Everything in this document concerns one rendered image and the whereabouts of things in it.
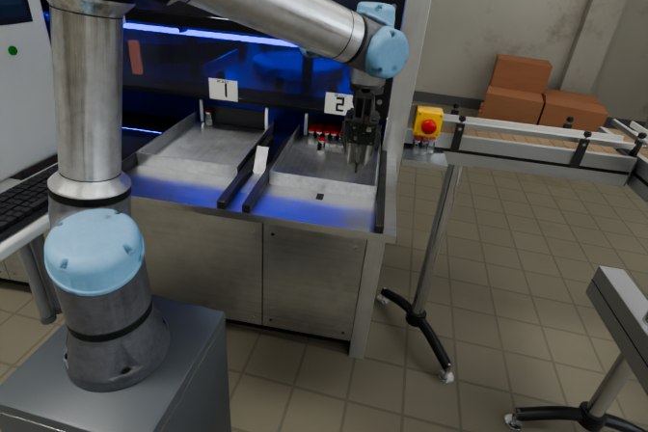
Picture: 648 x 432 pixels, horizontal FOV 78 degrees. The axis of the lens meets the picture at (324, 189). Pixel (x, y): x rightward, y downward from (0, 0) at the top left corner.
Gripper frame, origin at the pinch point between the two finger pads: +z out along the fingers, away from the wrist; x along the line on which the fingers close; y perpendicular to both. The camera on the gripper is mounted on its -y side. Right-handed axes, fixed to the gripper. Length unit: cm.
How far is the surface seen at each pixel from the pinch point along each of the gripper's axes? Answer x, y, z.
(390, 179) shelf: 8.9, -9.3, 6.9
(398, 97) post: 8.3, -23.7, -11.0
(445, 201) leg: 31, -38, 26
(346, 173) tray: -2.6, -9.2, 6.6
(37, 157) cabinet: -89, -4, 12
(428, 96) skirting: 64, -408, 88
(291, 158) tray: -18.4, -13.4, 6.6
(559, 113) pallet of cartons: 171, -305, 62
